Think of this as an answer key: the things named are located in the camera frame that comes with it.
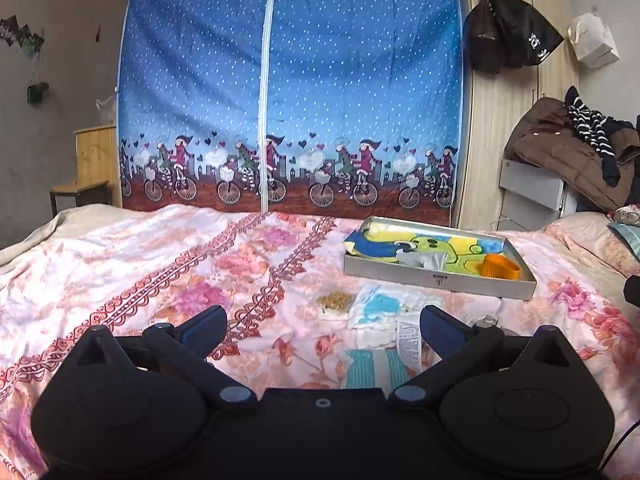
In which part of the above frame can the white drawer cabinet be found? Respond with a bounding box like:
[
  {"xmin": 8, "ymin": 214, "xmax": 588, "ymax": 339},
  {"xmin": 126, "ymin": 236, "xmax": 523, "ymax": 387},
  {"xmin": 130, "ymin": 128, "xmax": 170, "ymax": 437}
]
[{"xmin": 497, "ymin": 157, "xmax": 581, "ymax": 233}]

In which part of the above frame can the pink floral blanket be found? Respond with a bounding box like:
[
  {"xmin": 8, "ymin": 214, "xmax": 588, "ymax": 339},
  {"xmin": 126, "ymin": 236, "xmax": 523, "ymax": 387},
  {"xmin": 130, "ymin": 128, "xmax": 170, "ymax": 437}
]
[{"xmin": 0, "ymin": 204, "xmax": 640, "ymax": 480}]

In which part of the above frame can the packet of yellow seeds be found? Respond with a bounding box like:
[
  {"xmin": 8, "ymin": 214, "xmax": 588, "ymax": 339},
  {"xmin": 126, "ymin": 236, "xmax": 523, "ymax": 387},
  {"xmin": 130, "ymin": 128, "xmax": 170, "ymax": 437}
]
[{"xmin": 316, "ymin": 292, "xmax": 357, "ymax": 321}]

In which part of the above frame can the blue printed fabric wardrobe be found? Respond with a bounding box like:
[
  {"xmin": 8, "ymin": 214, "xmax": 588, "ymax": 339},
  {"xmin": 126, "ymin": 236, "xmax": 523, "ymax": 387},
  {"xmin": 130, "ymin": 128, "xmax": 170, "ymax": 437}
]
[{"xmin": 116, "ymin": 0, "xmax": 463, "ymax": 213}]

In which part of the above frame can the light wooden wardrobe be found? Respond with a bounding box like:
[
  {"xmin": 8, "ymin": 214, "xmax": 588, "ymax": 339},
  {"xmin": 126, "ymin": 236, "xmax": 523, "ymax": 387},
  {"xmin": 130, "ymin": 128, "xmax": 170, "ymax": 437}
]
[{"xmin": 452, "ymin": 0, "xmax": 581, "ymax": 233}]

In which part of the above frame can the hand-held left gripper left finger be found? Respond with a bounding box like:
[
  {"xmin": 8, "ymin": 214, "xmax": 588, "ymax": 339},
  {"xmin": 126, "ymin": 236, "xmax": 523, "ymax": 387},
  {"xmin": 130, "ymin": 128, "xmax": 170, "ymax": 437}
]
[{"xmin": 65, "ymin": 305, "xmax": 258, "ymax": 407}]

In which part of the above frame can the black hanging bag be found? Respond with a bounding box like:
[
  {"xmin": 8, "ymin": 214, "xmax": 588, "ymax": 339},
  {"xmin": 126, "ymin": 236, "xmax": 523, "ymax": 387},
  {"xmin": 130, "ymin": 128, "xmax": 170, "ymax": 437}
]
[{"xmin": 482, "ymin": 0, "xmax": 565, "ymax": 68}]

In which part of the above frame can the orange cup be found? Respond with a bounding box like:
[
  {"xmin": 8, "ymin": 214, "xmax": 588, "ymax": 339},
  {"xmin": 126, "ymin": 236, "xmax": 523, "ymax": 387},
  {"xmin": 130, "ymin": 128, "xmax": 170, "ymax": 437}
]
[{"xmin": 481, "ymin": 254, "xmax": 523, "ymax": 281}]

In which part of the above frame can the black white striped garment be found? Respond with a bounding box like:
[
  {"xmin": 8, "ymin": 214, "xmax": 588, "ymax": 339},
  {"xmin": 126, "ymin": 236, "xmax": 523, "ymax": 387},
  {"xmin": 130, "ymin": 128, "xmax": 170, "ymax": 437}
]
[{"xmin": 565, "ymin": 86, "xmax": 623, "ymax": 186}]

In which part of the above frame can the clear plastic bag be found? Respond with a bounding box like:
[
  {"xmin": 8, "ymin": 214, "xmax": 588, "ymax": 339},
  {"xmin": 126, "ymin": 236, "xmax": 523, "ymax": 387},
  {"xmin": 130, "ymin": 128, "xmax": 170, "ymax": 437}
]
[{"xmin": 96, "ymin": 96, "xmax": 118, "ymax": 126}]

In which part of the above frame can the teal pillow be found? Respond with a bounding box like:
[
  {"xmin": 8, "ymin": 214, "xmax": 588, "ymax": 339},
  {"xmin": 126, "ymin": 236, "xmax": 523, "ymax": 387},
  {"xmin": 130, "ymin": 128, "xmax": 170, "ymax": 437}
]
[{"xmin": 607, "ymin": 221, "xmax": 640, "ymax": 267}]

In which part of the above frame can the grey cardboard box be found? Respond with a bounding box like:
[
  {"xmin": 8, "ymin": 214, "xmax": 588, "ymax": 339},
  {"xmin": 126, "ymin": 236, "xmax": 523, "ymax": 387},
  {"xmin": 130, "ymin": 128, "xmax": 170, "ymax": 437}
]
[{"xmin": 343, "ymin": 216, "xmax": 537, "ymax": 301}]

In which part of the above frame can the brown hanging bag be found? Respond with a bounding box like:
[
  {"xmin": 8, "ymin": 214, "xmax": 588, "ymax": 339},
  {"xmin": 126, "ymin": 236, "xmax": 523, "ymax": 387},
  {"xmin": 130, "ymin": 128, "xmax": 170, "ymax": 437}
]
[{"xmin": 462, "ymin": 0, "xmax": 506, "ymax": 75}]

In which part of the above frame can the teal striped cloth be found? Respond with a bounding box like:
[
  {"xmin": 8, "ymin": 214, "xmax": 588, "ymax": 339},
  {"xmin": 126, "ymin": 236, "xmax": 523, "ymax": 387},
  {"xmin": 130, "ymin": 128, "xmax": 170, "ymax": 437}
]
[{"xmin": 342, "ymin": 349, "xmax": 423, "ymax": 390}]

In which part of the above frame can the grey sock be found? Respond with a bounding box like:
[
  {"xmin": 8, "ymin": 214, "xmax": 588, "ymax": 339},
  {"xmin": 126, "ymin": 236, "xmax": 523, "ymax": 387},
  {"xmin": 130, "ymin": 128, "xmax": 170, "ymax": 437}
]
[{"xmin": 396, "ymin": 251, "xmax": 448, "ymax": 273}]

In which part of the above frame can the floral satin cloth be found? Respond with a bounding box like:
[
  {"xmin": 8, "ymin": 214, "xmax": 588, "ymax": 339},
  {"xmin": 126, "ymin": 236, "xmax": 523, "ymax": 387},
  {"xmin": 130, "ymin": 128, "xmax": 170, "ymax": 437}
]
[{"xmin": 607, "ymin": 205, "xmax": 640, "ymax": 226}]

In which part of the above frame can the brown padded jacket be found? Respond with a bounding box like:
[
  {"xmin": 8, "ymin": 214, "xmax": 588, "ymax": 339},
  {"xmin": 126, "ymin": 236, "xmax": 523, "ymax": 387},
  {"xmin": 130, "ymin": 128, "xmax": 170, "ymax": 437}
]
[{"xmin": 504, "ymin": 96, "xmax": 640, "ymax": 213}]

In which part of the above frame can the small wooden cabinet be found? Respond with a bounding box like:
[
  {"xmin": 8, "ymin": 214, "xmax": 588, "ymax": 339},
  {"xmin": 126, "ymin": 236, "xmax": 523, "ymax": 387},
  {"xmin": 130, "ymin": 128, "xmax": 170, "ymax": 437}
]
[{"xmin": 74, "ymin": 125, "xmax": 118, "ymax": 206}]

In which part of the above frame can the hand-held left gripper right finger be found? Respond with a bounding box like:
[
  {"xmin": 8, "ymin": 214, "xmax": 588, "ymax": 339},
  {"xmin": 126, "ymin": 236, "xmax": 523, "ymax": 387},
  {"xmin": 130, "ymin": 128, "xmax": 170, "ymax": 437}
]
[{"xmin": 389, "ymin": 305, "xmax": 576, "ymax": 407}]

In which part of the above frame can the wall photo cluster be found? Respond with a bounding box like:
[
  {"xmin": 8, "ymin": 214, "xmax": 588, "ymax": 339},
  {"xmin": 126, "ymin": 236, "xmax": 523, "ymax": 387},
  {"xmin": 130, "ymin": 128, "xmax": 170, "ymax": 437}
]
[{"xmin": 0, "ymin": 16, "xmax": 45, "ymax": 56}]

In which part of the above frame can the black cable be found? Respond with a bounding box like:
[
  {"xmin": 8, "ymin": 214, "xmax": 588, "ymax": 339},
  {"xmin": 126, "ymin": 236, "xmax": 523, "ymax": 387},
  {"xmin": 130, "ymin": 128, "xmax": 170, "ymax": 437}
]
[{"xmin": 602, "ymin": 422, "xmax": 640, "ymax": 476}]

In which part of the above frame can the beige floral pillow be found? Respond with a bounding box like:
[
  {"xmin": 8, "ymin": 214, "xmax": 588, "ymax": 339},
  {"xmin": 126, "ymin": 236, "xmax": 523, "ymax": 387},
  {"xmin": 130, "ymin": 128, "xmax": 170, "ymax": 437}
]
[{"xmin": 542, "ymin": 211, "xmax": 640, "ymax": 281}]

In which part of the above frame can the plain white cloth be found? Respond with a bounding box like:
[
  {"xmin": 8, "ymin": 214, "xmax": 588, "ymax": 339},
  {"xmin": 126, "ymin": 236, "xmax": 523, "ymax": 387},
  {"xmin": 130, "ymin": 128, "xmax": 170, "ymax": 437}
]
[{"xmin": 465, "ymin": 312, "xmax": 521, "ymax": 336}]

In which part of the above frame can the small wooden table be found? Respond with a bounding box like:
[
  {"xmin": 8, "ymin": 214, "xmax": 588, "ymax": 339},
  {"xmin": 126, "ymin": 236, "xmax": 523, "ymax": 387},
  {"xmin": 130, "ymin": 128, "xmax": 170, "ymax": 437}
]
[{"xmin": 50, "ymin": 180, "xmax": 111, "ymax": 211}]

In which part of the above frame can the white paper bag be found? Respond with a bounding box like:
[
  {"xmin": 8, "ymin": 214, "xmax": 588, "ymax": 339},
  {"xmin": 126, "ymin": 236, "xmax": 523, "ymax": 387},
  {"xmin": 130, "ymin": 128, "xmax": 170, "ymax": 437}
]
[{"xmin": 567, "ymin": 7, "xmax": 621, "ymax": 68}]

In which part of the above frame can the yellow blue cartoon cloth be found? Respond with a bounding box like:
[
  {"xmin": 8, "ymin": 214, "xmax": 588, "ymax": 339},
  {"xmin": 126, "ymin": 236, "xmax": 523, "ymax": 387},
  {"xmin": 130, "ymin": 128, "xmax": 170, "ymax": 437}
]
[{"xmin": 345, "ymin": 227, "xmax": 506, "ymax": 273}]

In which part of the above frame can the white whale print cloth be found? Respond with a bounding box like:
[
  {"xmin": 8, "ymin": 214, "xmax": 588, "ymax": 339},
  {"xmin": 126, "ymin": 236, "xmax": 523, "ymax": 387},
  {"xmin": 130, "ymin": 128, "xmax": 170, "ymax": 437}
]
[{"xmin": 347, "ymin": 284, "xmax": 446, "ymax": 376}]

